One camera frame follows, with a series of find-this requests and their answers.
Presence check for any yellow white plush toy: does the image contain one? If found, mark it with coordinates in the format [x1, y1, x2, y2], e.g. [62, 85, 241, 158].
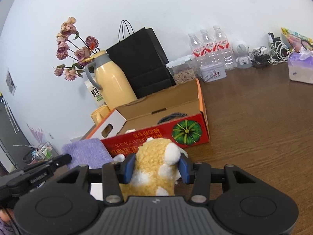
[120, 137, 188, 200]

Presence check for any purple knitted cloth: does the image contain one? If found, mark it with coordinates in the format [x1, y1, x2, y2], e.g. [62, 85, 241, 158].
[62, 138, 113, 169]

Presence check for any dark grey cabinet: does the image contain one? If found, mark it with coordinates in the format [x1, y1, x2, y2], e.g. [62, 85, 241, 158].
[1, 94, 30, 171]

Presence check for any yellow mug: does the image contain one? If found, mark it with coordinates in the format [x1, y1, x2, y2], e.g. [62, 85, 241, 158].
[90, 105, 110, 125]

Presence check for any red cardboard pumpkin box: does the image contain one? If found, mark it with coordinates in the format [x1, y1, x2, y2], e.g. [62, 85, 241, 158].
[86, 79, 210, 156]

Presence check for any white milk carton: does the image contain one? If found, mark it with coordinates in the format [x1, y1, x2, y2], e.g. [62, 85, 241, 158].
[84, 80, 106, 107]

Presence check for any yellow thermos jug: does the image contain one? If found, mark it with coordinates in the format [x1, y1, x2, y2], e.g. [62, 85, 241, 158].
[84, 51, 137, 110]

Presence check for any white printed tin box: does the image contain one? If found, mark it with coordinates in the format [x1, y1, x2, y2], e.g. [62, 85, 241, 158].
[200, 63, 227, 83]

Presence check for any clear seed container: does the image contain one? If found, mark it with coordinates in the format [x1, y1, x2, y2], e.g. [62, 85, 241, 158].
[165, 55, 197, 84]

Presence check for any dried pink flower bouquet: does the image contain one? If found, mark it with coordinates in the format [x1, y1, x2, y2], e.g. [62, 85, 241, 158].
[54, 17, 100, 81]

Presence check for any middle water bottle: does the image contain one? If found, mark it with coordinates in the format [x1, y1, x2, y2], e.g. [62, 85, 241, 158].
[200, 29, 220, 64]

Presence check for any water bottle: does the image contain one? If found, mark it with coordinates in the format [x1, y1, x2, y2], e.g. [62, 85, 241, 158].
[213, 25, 237, 71]
[200, 29, 220, 64]
[188, 33, 206, 66]

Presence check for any left water bottle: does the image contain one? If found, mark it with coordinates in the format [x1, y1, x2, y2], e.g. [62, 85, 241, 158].
[188, 33, 206, 66]

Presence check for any black paper bag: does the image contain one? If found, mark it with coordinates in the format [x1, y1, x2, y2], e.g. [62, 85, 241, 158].
[107, 20, 176, 99]

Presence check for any small white robot toy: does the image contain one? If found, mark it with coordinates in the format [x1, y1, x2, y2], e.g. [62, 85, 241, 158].
[233, 41, 252, 69]

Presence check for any right water bottle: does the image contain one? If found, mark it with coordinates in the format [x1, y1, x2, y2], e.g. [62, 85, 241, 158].
[213, 25, 237, 71]

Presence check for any colourful snack bag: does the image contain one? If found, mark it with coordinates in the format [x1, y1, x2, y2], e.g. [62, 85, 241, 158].
[281, 28, 312, 52]

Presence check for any wire rack with items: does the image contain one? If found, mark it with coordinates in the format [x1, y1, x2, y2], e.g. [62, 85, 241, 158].
[13, 142, 59, 165]

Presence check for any wall paper notice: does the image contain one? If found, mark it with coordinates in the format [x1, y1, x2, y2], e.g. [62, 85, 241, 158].
[6, 69, 16, 96]

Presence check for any tangle of chargers and cables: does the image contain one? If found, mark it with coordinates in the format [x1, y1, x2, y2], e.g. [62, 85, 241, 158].
[250, 32, 294, 69]

